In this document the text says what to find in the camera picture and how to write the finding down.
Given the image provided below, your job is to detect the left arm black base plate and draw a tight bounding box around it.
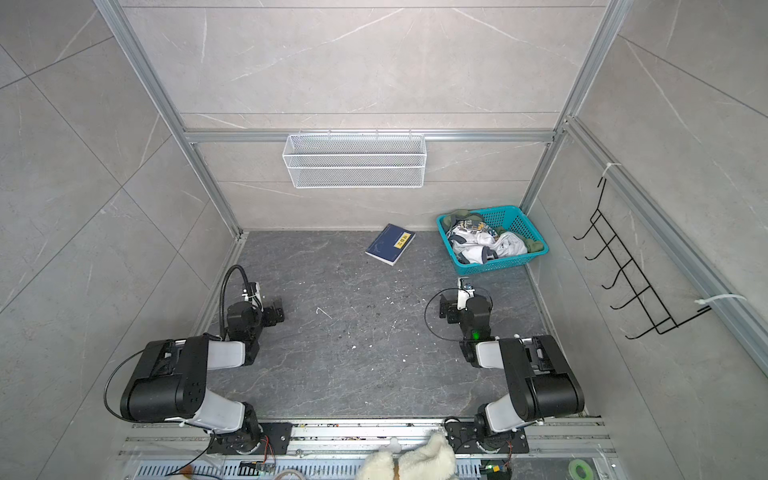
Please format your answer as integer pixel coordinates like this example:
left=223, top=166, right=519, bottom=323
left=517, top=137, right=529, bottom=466
left=206, top=422, right=293, bottom=455

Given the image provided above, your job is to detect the green tape roll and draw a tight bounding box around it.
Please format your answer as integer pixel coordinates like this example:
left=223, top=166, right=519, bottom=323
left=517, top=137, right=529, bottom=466
left=568, top=459, right=594, bottom=480

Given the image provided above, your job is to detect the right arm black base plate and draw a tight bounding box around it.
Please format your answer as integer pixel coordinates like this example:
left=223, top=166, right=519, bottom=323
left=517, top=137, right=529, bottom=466
left=442, top=417, right=530, bottom=455

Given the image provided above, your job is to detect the white fluffy plush toy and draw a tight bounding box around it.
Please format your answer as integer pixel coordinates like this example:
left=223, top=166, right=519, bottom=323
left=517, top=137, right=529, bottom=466
left=355, top=433, right=457, bottom=480

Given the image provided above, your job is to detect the white wire mesh shelf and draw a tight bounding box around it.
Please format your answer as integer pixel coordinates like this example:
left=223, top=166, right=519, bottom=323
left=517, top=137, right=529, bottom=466
left=282, top=133, right=428, bottom=189

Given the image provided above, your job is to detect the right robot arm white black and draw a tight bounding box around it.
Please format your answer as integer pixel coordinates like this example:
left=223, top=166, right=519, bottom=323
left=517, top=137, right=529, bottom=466
left=423, top=284, right=585, bottom=453

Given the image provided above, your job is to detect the navy blue book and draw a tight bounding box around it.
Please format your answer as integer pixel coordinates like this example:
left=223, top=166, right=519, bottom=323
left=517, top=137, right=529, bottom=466
left=365, top=224, right=415, bottom=266

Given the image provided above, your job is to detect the aluminium mounting rail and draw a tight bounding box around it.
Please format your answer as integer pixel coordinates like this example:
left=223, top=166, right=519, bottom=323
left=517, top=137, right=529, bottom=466
left=109, top=417, right=626, bottom=479

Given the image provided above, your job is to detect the black wire hook rack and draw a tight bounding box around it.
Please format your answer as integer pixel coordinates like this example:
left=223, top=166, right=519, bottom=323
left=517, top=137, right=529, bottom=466
left=573, top=178, right=712, bottom=340

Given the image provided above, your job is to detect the green tank top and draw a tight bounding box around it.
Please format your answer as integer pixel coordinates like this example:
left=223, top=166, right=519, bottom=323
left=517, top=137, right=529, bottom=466
left=438, top=209, right=544, bottom=253

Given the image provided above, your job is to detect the teal plastic basket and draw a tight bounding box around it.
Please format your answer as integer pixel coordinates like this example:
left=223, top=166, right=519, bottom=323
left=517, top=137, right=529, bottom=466
left=436, top=206, right=548, bottom=276

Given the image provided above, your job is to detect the white tank top navy trim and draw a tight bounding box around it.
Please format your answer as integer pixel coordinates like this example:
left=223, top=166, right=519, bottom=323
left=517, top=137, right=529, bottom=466
left=447, top=220, right=529, bottom=265

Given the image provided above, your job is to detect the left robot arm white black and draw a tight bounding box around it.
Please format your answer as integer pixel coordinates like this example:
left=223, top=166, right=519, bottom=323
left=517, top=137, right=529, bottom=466
left=102, top=264, right=284, bottom=455

